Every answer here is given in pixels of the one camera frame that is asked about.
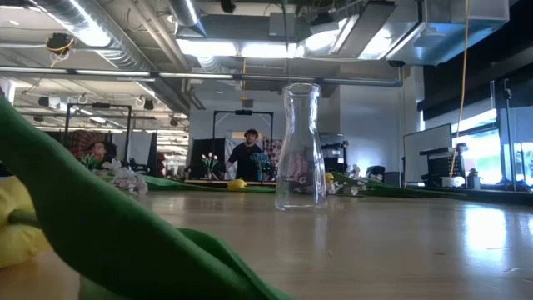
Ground white board panel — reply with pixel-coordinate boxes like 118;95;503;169
402;122;454;185

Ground large metal ventilation unit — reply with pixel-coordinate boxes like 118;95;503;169
385;0;511;67

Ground clear glass vase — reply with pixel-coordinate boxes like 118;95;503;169
274;82;328;212

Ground black rig frame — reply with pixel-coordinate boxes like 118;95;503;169
63;102;133;164
212;109;275;181

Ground black ceiling cable reel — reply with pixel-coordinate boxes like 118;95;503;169
44;32;76;58

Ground person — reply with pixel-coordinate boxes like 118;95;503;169
85;140;120;166
224;127;266;183

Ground yellow hanging cable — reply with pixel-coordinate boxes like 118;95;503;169
448;0;472;178

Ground black tripod stand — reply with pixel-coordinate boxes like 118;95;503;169
501;77;519;193

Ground black partition panel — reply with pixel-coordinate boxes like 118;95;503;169
188;137;227;181

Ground blue flowers in vase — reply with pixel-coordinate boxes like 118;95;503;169
249;151;272;183

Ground black equipment stack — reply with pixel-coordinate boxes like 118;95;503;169
419;142;469;181

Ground grey metal crossbar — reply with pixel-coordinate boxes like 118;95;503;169
0;65;404;88

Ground small dark bottle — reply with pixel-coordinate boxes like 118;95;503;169
466;167;481;190

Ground red patterned fabric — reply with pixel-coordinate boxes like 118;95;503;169
66;129;108;160

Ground white veined flower green leaves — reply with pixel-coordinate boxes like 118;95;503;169
102;157;124;174
326;164;468;199
111;166;228;197

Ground pink tulips in vase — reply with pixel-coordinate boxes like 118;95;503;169
201;151;220;181

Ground bright ceiling lamp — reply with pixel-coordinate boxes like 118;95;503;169
176;38;300;60

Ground silver ribbed air duct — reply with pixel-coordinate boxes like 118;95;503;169
35;0;156;73

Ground silver air duct pipe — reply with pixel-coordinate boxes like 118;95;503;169
167;0;208;38

